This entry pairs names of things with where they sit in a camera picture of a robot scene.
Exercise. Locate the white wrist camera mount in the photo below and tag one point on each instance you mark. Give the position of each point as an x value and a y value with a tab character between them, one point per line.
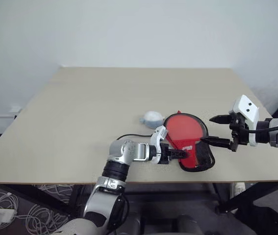
157	139
247	110

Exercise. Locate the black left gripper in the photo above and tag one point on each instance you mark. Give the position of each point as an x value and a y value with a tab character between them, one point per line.
164	154

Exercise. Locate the red black mesh paddle case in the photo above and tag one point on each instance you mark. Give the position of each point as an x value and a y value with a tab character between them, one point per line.
185	127

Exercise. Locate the red table tennis paddle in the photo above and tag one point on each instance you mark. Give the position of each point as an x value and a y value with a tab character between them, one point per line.
187	161

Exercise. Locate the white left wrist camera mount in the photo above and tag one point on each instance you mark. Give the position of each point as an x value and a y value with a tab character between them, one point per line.
157	139

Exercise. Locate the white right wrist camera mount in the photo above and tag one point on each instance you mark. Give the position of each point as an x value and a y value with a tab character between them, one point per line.
247	110

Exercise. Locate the white power strip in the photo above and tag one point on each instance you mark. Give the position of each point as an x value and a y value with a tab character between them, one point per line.
238	189

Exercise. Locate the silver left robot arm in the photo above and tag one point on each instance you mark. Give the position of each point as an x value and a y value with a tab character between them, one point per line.
126	151

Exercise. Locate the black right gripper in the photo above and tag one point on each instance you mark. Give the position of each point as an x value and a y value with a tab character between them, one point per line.
239	133

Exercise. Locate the white power adapter box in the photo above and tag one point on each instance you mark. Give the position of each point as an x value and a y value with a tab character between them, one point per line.
1	216

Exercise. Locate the grey white rounded lump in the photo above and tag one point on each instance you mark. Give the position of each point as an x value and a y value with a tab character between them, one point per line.
152	118

